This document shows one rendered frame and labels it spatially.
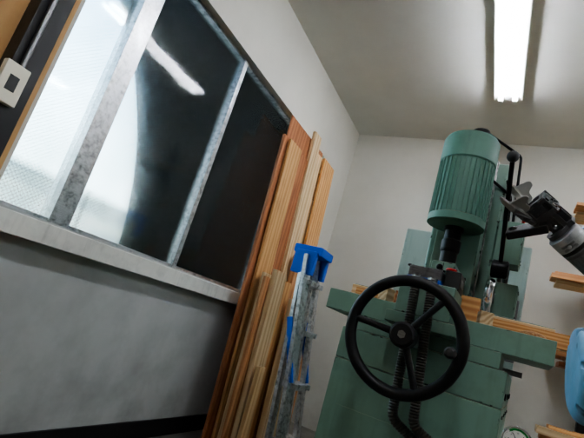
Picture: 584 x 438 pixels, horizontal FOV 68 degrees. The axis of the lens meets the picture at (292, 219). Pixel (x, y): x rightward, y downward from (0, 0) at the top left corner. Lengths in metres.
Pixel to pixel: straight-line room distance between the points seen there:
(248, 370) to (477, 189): 1.69
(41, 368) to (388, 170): 3.18
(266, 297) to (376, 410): 1.47
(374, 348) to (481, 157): 0.68
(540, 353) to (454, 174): 0.57
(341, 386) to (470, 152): 0.81
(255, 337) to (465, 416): 1.61
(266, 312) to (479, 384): 1.60
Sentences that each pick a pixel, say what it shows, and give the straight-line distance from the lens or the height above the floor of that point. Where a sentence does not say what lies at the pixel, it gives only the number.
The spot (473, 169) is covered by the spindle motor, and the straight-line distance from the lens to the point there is 1.47.
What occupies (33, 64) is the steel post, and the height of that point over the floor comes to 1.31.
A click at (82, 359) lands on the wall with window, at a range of 2.12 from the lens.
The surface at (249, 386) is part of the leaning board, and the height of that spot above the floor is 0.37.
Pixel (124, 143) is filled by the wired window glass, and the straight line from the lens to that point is 2.11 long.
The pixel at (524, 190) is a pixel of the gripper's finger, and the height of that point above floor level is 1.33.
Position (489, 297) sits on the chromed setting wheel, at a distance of 1.49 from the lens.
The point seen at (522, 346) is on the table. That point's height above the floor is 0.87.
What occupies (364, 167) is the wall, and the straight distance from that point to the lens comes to 4.23.
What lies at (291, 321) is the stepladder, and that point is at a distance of 2.13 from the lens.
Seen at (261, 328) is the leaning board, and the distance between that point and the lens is 2.61.
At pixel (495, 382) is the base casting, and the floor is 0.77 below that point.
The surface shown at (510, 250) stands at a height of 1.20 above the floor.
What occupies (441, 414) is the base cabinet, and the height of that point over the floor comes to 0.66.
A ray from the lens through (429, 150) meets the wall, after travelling 4.18.
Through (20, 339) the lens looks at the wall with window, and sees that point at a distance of 1.92.
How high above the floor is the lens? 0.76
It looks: 13 degrees up
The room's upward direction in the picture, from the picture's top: 17 degrees clockwise
